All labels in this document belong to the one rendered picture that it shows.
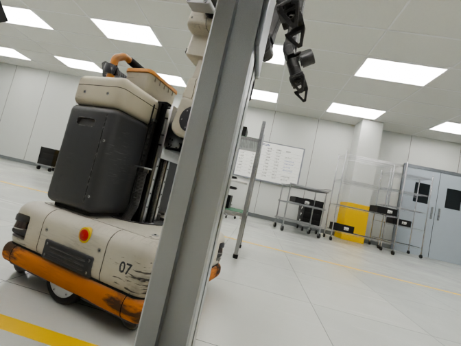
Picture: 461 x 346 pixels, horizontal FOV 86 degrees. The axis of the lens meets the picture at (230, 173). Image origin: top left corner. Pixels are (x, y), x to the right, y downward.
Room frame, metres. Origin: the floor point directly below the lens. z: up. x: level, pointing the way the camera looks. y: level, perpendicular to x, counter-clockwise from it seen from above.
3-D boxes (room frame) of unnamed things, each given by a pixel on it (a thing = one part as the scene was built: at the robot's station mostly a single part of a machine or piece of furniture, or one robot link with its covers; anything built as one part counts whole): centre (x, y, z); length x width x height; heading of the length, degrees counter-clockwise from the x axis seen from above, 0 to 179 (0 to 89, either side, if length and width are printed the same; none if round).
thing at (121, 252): (1.14, 0.36, 0.16); 0.67 x 0.64 x 0.25; 69
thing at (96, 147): (1.17, 0.44, 0.59); 0.55 x 0.34 x 0.83; 159
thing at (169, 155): (1.13, 0.18, 0.68); 0.28 x 0.27 x 0.25; 159
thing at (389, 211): (5.15, -3.27, 0.82); 0.40 x 0.30 x 0.14; 88
